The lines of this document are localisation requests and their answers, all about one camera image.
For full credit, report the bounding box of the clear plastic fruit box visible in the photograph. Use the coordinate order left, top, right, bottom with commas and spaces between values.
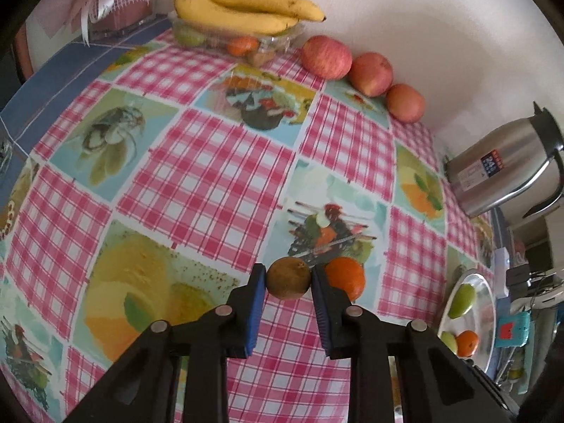
167, 12, 304, 68

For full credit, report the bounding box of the red apple middle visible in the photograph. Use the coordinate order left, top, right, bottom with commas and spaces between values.
348, 53, 394, 97

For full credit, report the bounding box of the yellow banana bunch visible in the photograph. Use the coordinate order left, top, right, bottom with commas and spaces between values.
174, 0, 325, 36

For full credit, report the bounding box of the orange tangerine far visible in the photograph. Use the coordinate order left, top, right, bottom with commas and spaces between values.
324, 256, 366, 302

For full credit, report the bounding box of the teal toy box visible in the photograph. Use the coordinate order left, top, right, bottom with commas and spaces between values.
494, 311, 531, 348

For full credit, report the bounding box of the orange tangerine with stem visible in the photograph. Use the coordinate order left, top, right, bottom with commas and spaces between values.
455, 330, 480, 358

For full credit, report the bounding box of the black power adapter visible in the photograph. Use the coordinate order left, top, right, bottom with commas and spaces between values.
506, 264, 531, 287

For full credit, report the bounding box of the red apple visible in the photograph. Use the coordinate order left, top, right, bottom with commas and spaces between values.
385, 83, 427, 123
348, 53, 394, 97
300, 35, 353, 80

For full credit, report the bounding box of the white power strip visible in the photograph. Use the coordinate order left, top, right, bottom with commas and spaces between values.
493, 247, 510, 299

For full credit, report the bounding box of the green mango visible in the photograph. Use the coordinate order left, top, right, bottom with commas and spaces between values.
447, 284, 476, 319
440, 331, 458, 355

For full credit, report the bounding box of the steel thermos jug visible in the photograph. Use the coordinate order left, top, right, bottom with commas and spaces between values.
445, 105, 563, 218

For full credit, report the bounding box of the red apple right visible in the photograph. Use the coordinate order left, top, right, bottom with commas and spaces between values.
385, 83, 427, 123

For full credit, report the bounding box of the round steel tray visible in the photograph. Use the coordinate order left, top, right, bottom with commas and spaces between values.
436, 269, 496, 372

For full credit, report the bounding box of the fruit pattern checkered tablecloth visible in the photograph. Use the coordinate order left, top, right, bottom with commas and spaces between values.
1, 21, 495, 422

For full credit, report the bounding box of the red apple left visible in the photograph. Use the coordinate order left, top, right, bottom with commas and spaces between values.
300, 35, 353, 80

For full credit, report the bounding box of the brown kiwi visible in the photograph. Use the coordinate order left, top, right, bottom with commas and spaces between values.
266, 257, 312, 301

